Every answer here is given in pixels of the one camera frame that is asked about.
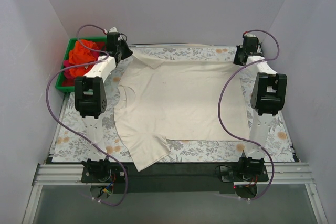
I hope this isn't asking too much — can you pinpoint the cream t shirt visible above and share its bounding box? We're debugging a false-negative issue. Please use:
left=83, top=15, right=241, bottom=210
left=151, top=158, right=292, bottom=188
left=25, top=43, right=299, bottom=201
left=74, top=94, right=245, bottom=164
left=114, top=53, right=249, bottom=170

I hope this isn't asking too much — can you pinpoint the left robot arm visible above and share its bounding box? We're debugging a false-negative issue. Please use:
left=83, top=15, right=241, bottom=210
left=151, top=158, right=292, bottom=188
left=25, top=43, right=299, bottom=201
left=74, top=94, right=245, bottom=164
left=75, top=27, right=132, bottom=183

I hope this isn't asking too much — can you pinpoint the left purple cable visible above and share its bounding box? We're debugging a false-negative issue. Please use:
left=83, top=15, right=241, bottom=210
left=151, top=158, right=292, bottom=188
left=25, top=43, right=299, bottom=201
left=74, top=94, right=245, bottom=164
left=46, top=24, right=129, bottom=207

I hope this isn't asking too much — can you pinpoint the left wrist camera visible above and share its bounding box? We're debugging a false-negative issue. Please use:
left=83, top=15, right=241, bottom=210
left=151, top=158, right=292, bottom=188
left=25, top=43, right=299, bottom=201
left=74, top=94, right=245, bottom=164
left=103, top=27, right=118, bottom=34

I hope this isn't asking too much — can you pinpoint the floral table mat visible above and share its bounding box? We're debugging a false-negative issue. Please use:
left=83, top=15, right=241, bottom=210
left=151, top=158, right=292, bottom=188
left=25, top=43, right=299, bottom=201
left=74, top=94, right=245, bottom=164
left=49, top=46, right=294, bottom=163

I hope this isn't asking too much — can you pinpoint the green plastic bin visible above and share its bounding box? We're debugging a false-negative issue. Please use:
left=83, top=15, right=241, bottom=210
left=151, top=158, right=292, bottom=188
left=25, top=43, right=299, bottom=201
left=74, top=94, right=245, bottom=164
left=55, top=36, right=107, bottom=93

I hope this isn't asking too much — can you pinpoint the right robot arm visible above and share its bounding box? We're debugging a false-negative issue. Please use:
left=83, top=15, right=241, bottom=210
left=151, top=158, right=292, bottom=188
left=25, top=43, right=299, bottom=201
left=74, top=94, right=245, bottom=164
left=234, top=31, right=287, bottom=183

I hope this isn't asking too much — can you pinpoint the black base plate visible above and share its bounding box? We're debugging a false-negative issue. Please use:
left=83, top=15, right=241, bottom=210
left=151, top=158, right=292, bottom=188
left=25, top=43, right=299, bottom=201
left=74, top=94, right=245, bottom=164
left=81, top=160, right=269, bottom=194

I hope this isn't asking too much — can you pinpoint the aluminium frame rail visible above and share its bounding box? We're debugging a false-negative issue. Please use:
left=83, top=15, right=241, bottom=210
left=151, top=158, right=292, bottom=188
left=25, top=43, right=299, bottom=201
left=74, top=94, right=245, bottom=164
left=24, top=162, right=328, bottom=223

